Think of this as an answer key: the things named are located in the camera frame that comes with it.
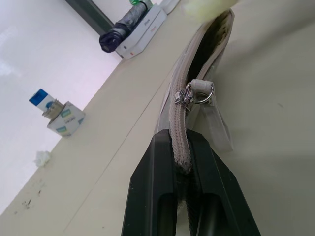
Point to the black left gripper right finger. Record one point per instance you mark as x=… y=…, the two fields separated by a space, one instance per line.
x=216 y=186

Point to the yellow highlighter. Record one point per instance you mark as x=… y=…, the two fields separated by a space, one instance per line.
x=209 y=6

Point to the blue and white carton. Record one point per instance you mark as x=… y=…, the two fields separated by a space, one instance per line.
x=40 y=98

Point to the crumpled white tissue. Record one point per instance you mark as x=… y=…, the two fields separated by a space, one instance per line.
x=41 y=158

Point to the white phone box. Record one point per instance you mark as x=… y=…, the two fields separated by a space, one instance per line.
x=142 y=32

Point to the dark folded umbrella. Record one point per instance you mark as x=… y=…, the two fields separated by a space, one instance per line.
x=122 y=29

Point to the small white printed box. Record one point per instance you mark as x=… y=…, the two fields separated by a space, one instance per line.
x=67 y=122

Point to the dark grey metal post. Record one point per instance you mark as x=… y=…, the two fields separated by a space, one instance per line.
x=91 y=14

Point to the beige grid zip pouch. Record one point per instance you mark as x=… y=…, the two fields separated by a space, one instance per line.
x=197 y=73

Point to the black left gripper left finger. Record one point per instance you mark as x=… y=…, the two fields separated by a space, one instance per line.
x=152 y=182

